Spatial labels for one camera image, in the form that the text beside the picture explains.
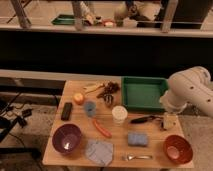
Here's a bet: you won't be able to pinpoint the red-orange bowl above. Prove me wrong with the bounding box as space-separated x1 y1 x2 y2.
163 135 193 165

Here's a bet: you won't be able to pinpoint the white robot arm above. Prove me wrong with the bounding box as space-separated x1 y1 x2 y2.
159 66 213 117

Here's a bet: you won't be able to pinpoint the green plastic tray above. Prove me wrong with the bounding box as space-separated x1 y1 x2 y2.
121 76 168 112

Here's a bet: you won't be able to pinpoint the background green tray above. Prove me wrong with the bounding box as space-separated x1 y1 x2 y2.
51 14 75 25

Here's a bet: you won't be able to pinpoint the blue sponge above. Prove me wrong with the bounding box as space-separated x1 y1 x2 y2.
128 132 148 147

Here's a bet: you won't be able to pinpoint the white cup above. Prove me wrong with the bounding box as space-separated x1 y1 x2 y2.
112 106 128 124

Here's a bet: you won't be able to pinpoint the orange carrot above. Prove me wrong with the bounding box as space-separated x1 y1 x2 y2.
92 119 112 138

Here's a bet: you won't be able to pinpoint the brown dried bunch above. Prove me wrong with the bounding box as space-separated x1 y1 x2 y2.
97 82 120 98

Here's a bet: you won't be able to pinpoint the grey folded cloth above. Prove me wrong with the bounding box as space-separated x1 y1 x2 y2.
85 139 114 166

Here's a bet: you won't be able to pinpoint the wooden table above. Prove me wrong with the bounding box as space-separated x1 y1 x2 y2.
43 80 194 169

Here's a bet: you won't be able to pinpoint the blue small cup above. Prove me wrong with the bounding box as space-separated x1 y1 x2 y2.
84 101 96 117

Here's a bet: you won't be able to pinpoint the yellow banana peel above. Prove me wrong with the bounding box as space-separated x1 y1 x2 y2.
83 83 104 93

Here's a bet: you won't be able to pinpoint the orange round fruit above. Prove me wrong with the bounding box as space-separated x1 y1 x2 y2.
73 93 85 105

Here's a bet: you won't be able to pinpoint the black rectangular block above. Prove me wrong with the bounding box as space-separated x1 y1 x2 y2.
61 102 73 121

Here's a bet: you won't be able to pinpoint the purple bowl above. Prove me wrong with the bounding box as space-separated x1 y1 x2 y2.
52 124 82 155

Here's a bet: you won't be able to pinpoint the black handled utensil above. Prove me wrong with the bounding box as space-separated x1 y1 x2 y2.
130 115 163 124

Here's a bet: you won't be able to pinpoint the black cables on floor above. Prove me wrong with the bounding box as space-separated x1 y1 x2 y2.
0 92 34 144

